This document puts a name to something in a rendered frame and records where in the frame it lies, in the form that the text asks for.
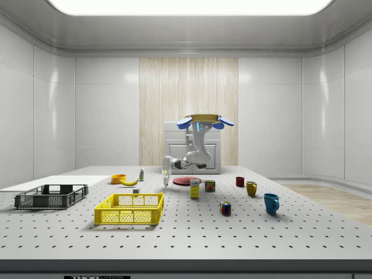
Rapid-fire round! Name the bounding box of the red plate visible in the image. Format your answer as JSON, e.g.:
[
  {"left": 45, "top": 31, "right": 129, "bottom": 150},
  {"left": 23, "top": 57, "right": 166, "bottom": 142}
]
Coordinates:
[{"left": 172, "top": 176, "right": 202, "bottom": 187}]

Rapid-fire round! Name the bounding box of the yellow box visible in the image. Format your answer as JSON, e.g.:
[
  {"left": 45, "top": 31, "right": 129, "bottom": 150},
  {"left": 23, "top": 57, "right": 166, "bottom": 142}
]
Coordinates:
[{"left": 190, "top": 179, "right": 201, "bottom": 199}]

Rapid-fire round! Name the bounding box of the white cabinet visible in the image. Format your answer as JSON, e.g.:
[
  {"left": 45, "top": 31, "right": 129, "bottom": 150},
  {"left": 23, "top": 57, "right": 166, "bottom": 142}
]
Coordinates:
[{"left": 163, "top": 121, "right": 222, "bottom": 174}]

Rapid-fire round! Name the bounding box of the yellow basket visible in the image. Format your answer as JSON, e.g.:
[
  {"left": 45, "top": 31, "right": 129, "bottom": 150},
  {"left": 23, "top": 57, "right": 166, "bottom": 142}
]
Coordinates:
[{"left": 94, "top": 192, "right": 165, "bottom": 226}]

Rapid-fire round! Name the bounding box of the drone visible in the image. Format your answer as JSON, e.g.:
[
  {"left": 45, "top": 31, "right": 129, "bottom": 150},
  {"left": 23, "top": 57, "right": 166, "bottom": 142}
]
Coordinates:
[{"left": 176, "top": 113, "right": 235, "bottom": 130}]

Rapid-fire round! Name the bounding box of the blue mug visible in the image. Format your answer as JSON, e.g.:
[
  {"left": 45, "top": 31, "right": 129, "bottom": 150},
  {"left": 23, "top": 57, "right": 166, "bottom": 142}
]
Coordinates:
[{"left": 263, "top": 193, "right": 280, "bottom": 216}]

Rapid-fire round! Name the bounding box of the dark grey basket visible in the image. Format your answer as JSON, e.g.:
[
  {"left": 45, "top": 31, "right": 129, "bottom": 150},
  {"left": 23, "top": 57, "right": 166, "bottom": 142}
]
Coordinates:
[{"left": 14, "top": 184, "right": 90, "bottom": 210}]

